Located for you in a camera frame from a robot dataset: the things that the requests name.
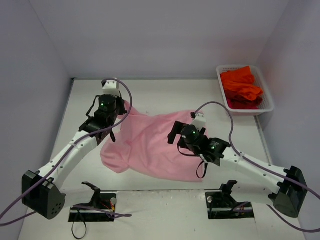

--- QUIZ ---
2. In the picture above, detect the pink t shirt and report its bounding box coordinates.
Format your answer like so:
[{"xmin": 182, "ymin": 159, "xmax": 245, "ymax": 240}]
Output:
[{"xmin": 100, "ymin": 108, "xmax": 204, "ymax": 183}]

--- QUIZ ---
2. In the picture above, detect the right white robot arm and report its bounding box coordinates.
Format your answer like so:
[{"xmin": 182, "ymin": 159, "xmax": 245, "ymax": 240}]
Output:
[{"xmin": 167, "ymin": 121, "xmax": 308, "ymax": 218}]

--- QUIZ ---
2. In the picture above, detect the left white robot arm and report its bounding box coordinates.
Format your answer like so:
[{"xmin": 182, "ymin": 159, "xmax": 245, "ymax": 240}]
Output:
[{"xmin": 22, "ymin": 94, "xmax": 127, "ymax": 220}]

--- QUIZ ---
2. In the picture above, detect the dark red t shirt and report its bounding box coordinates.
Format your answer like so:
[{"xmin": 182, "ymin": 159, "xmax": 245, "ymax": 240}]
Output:
[{"xmin": 226, "ymin": 97, "xmax": 263, "ymax": 110}]

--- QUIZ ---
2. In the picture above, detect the white plastic basket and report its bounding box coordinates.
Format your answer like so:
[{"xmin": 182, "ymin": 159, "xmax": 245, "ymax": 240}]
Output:
[{"xmin": 216, "ymin": 65, "xmax": 274, "ymax": 116}]

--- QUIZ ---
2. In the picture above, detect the orange t shirt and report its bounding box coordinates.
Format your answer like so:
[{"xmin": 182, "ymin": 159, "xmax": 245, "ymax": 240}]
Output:
[{"xmin": 220, "ymin": 66, "xmax": 264, "ymax": 101}]

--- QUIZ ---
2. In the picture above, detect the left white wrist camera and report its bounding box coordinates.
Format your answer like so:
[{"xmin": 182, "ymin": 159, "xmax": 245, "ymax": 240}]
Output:
[{"xmin": 101, "ymin": 78, "xmax": 121, "ymax": 98}]

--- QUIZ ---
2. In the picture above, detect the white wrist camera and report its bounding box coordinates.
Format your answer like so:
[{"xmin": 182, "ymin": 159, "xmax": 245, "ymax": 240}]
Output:
[
  {"xmin": 101, "ymin": 78, "xmax": 121, "ymax": 98},
  {"xmin": 191, "ymin": 113, "xmax": 207, "ymax": 131}
]

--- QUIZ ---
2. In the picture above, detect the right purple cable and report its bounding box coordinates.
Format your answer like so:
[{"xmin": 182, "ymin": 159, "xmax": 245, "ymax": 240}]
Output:
[{"xmin": 190, "ymin": 101, "xmax": 320, "ymax": 234}]

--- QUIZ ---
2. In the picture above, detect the purple cable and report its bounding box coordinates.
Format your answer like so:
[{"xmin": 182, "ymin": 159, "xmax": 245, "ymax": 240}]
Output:
[
  {"xmin": 0, "ymin": 78, "xmax": 133, "ymax": 226},
  {"xmin": 190, "ymin": 101, "xmax": 320, "ymax": 234}
]

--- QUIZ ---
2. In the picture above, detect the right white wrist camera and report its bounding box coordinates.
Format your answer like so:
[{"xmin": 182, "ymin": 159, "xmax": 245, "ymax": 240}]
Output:
[{"xmin": 191, "ymin": 113, "xmax": 207, "ymax": 131}]

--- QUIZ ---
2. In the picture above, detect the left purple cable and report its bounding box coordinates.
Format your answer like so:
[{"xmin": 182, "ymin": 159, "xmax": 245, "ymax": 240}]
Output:
[{"xmin": 0, "ymin": 78, "xmax": 133, "ymax": 226}]

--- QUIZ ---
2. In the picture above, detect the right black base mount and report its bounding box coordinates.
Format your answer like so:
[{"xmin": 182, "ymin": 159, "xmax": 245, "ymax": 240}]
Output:
[{"xmin": 205, "ymin": 191, "xmax": 255, "ymax": 220}]

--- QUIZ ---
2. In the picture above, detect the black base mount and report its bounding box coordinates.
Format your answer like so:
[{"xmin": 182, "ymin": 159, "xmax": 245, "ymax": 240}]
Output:
[
  {"xmin": 205, "ymin": 191, "xmax": 255, "ymax": 220},
  {"xmin": 68, "ymin": 192, "xmax": 117, "ymax": 223}
]

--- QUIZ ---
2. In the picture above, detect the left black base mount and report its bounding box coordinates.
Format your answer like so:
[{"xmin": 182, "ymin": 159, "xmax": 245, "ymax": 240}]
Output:
[{"xmin": 68, "ymin": 192, "xmax": 117, "ymax": 223}]

